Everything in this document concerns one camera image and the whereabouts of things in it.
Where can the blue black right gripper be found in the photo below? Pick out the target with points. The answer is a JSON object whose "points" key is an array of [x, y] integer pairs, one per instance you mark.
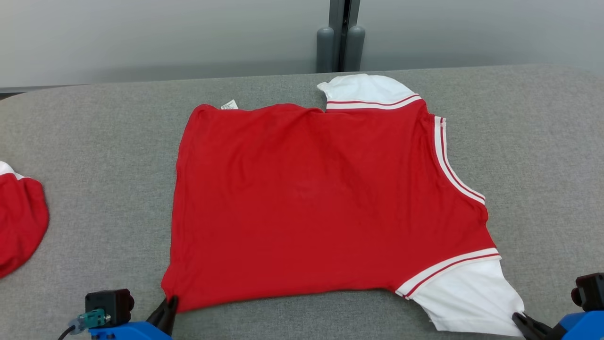
{"points": [[583, 327]]}

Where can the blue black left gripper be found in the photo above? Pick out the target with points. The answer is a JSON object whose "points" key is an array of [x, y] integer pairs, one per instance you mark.
{"points": [[127, 331]]}

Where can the red shirt white sleeves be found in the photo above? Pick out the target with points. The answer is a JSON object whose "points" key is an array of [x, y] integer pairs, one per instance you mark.
{"points": [[21, 222], [306, 198]]}

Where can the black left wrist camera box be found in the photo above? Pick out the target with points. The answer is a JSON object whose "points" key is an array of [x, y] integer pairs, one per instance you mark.
{"points": [[108, 304]]}

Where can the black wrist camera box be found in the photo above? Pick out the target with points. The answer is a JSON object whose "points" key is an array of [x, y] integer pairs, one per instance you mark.
{"points": [[108, 304], [591, 292]]}

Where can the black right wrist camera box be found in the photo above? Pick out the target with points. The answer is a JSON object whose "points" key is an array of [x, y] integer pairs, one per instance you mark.
{"points": [[591, 292]]}

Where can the grey cylindrical post cap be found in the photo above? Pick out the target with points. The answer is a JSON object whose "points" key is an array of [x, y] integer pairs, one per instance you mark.
{"points": [[354, 49], [325, 49]]}

